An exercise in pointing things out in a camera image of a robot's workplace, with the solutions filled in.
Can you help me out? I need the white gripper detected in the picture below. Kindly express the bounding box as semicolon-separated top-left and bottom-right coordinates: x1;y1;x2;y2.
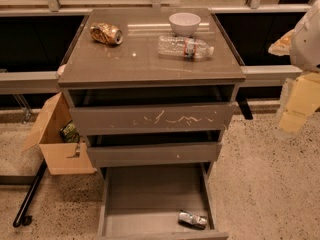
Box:
268;1;320;134

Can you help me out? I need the silver blue redbull can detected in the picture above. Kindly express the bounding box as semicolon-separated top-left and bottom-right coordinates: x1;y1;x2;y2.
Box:
178;210;208;230

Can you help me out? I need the grey three-drawer cabinet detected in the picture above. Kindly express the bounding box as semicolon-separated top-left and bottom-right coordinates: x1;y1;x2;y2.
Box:
57;7;247;240

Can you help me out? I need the crushed gold soda can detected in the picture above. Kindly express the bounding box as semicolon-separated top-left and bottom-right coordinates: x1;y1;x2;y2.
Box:
90;23;123;45

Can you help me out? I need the grey open bottom drawer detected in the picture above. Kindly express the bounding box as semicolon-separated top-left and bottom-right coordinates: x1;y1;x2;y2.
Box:
97;163;229;240

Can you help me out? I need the grey middle drawer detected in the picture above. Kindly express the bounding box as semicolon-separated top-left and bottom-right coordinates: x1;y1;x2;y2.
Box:
87;142;222;167

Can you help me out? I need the grey top drawer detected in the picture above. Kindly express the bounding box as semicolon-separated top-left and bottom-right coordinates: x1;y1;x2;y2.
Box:
70;103;236;136

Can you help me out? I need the white bowl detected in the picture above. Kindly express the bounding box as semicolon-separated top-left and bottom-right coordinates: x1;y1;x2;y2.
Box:
169;13;201;37

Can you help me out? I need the clear plastic water bottle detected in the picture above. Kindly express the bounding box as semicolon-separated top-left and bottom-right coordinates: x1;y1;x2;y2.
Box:
158;36;214;59

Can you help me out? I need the green snack bag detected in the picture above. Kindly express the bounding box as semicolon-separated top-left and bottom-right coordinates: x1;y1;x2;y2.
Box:
59;121;80;143

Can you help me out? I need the open cardboard box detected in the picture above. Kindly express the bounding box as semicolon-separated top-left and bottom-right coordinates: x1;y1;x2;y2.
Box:
23;93;95;175

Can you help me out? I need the black metal floor stand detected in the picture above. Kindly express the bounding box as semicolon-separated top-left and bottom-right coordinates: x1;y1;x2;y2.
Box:
0;160;47;228

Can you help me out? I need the grey metal window rail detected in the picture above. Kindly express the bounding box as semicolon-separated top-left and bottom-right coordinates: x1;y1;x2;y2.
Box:
0;65;302;95

